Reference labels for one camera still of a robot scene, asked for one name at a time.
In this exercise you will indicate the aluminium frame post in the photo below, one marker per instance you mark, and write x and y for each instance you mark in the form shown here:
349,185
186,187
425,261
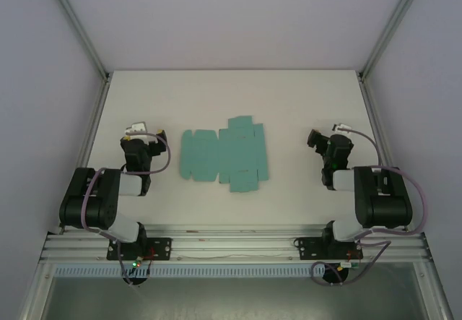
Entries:
77,24
393,24

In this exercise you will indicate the aluminium table side rail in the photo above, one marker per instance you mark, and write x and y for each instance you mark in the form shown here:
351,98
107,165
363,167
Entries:
375,125
95,125

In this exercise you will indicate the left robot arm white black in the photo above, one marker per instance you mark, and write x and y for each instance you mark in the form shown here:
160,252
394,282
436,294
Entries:
90,204

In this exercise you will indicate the teal paper box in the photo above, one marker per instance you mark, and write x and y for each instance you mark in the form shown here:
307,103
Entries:
223,154

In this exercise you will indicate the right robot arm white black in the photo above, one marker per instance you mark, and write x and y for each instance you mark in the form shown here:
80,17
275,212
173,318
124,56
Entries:
382,208

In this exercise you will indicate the grey metal panel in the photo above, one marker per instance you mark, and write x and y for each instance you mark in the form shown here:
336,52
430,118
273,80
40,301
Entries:
231,298

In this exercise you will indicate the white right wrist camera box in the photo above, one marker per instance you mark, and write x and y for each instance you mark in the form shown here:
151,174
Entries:
342,127

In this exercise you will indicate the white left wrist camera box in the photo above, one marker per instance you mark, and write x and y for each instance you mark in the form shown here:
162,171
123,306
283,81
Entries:
136,128

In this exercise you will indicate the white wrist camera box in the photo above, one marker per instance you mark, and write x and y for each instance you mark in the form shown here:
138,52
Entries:
342,127
136,128

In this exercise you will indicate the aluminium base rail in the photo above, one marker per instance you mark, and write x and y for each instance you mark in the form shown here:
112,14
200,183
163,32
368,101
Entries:
234,242

